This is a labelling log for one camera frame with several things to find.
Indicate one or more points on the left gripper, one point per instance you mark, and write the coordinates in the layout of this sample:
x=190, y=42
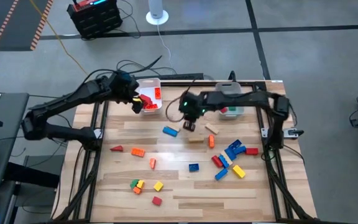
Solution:
x=121, y=87

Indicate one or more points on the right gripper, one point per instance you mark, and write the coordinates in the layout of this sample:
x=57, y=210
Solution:
x=193, y=107

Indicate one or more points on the large red block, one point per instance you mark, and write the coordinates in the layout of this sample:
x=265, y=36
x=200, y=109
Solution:
x=146, y=100

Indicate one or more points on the wooden plank block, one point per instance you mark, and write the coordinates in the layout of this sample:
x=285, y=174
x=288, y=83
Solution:
x=196, y=139
x=227, y=157
x=211, y=128
x=176, y=127

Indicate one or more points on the white plastic bin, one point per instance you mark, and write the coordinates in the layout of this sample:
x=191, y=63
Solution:
x=228, y=87
x=148, y=84

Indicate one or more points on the red studded brick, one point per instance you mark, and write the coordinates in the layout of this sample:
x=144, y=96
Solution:
x=157, y=93

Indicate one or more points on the small red block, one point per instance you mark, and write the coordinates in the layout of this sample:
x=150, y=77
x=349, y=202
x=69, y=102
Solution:
x=224, y=109

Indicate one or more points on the dark blue block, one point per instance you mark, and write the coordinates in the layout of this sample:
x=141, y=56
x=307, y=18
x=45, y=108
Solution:
x=193, y=167

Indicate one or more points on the red cylinder block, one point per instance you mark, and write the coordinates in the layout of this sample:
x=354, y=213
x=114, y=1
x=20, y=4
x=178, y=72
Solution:
x=217, y=161

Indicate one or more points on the green block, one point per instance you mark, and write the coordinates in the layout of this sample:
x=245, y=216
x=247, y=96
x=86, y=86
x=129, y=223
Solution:
x=232, y=109
x=134, y=183

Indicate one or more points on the blue studded brick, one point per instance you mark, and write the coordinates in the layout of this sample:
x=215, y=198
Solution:
x=221, y=174
x=229, y=153
x=223, y=161
x=240, y=150
x=235, y=144

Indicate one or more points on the red triangular block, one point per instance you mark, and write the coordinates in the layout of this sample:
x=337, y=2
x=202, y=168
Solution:
x=117, y=149

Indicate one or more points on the yellow rectangular block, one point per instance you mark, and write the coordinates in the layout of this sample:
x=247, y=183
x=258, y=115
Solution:
x=238, y=171

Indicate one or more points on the yellow half-round block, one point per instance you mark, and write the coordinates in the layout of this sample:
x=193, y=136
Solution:
x=158, y=186

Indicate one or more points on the small yellow block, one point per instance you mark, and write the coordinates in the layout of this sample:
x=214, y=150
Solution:
x=140, y=184

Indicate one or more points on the red half-round block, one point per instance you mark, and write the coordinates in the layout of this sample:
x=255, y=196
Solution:
x=156, y=201

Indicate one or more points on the small orange block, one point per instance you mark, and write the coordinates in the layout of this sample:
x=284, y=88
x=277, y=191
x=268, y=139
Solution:
x=137, y=190

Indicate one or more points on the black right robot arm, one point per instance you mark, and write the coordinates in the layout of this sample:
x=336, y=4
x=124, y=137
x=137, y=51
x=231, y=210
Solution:
x=244, y=98

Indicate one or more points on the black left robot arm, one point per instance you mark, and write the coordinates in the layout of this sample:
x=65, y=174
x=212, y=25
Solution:
x=61, y=99

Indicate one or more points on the black power strip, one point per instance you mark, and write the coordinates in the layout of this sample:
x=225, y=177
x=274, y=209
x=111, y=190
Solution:
x=169, y=76

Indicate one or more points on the black plastic crate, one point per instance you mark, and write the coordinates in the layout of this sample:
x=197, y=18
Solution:
x=95, y=20

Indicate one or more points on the dark grey desk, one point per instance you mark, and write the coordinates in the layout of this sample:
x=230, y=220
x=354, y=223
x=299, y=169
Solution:
x=2, y=149

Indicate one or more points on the white pedestal stand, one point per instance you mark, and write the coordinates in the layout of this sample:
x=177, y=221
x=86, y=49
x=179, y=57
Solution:
x=156, y=14

